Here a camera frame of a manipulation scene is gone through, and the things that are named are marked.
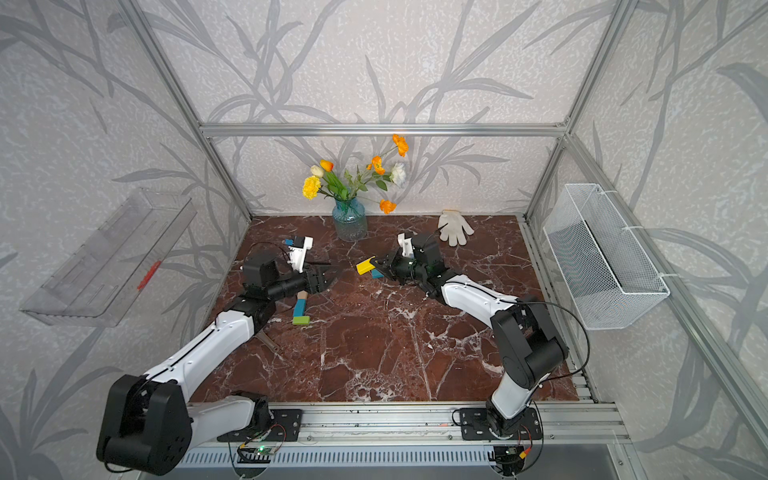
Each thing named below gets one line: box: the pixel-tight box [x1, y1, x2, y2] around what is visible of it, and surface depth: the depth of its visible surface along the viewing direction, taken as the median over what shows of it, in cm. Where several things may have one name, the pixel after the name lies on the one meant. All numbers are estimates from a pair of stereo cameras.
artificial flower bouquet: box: [302, 134, 409, 214], surface depth 98 cm
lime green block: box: [292, 316, 311, 325], surface depth 93 cm
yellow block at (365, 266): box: [356, 255, 376, 275], surface depth 84 cm
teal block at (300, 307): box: [293, 298, 307, 317], surface depth 98 cm
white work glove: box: [438, 209, 474, 247], surface depth 122 cm
